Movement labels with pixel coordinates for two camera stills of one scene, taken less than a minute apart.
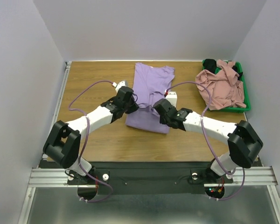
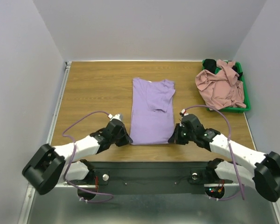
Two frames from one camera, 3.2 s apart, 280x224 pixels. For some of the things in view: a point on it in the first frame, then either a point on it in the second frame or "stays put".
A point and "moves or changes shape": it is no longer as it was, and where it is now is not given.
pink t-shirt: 226,91 stays put
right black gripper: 159,107 → 178,135
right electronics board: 216,192 stays put
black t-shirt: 210,65 stays put
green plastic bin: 245,94 stays put
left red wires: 96,184 stays put
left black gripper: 135,107 → 126,138
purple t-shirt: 150,83 moves or changes shape
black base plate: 148,178 stays put
